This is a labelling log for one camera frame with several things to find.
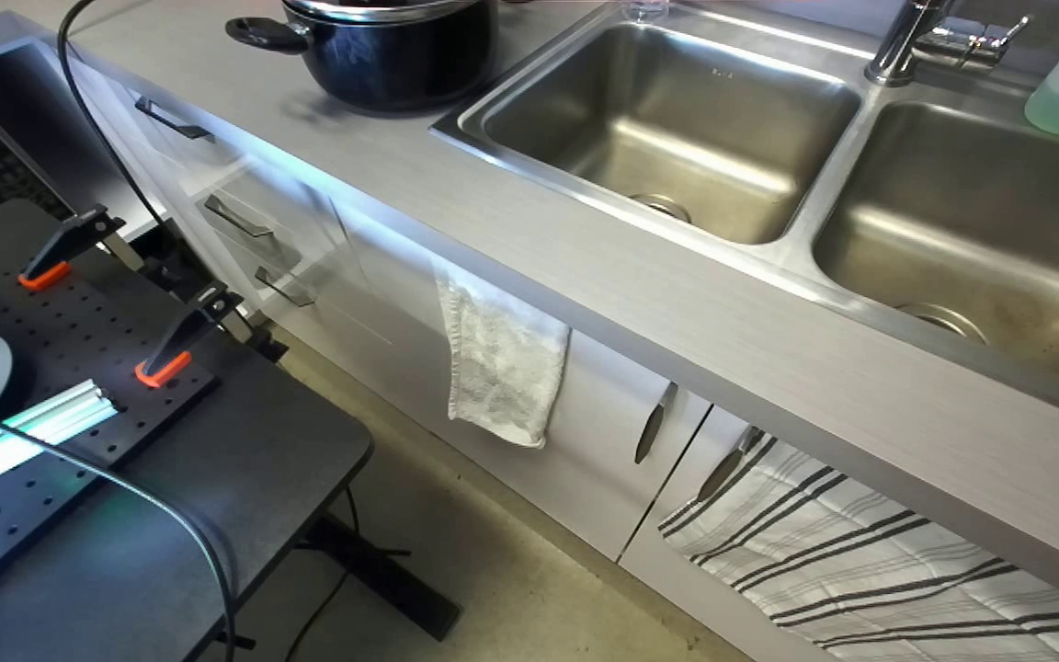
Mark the black cooking pot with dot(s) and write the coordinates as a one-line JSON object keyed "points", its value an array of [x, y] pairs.
{"points": [[396, 61]]}

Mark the white cloth rag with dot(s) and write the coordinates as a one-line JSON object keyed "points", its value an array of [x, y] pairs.
{"points": [[498, 368]]}

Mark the grey lower cabinet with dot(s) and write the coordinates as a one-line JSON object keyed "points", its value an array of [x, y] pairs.
{"points": [[368, 308]]}

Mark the stainless steel double sink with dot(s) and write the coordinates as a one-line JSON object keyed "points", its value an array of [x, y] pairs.
{"points": [[677, 122]]}

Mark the black work table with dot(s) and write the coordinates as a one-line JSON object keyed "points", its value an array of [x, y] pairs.
{"points": [[221, 490]]}

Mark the white black-striped towel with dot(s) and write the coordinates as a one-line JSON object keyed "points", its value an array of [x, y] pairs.
{"points": [[897, 555]]}

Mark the black perforated breadboard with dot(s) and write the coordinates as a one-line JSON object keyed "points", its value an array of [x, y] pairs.
{"points": [[75, 333]]}

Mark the chrome sink faucet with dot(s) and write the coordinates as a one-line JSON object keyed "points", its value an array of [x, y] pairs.
{"points": [[937, 40]]}

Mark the aluminium profile rail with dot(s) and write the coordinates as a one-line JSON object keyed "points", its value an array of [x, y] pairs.
{"points": [[63, 414]]}

